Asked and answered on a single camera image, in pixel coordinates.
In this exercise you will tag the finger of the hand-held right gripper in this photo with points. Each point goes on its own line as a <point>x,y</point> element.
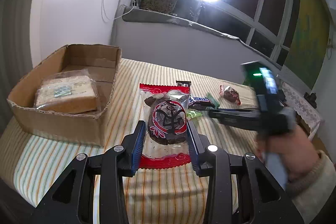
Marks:
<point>236,117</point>

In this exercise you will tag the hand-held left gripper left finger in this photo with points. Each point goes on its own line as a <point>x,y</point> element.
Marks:
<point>138,145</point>

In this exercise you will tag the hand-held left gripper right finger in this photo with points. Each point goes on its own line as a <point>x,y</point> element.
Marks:
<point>193,145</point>

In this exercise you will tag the small red snack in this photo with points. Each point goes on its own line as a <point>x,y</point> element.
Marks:
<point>231,95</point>

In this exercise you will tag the green snack packet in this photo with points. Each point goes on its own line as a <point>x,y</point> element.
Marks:
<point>213,100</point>

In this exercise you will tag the yellow-green snack packet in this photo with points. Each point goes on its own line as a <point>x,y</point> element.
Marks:
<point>193,113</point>

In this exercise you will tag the red-trimmed chocolate cake packet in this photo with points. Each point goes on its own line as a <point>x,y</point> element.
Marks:
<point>166,121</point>

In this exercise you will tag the brown chocolate bar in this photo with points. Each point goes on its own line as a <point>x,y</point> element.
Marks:
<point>199,101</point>

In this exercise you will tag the small dark chocolate packet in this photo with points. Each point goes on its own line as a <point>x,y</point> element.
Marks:
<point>183,83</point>

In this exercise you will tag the cardboard box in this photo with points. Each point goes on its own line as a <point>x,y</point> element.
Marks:
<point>65,124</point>

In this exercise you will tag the person's right forearm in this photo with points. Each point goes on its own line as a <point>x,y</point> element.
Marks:
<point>315,187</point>

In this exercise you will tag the person's right hand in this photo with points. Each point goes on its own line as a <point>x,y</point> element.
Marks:
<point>296,153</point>

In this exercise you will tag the white lace cloth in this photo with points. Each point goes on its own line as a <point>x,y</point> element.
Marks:
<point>299,106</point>

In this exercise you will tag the small dark object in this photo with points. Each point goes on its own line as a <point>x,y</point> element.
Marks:
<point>311,99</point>

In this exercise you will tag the wrapped sliced bread loaf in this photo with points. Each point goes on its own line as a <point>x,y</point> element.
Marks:
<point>68,95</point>

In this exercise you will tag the white cabinet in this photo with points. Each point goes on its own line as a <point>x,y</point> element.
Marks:
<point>76,3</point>

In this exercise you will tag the grey pleated curtain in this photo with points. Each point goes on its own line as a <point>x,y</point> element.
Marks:
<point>15,29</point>

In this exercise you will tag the yellow-green wall poster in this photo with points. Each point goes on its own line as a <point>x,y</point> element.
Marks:
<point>307,29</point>

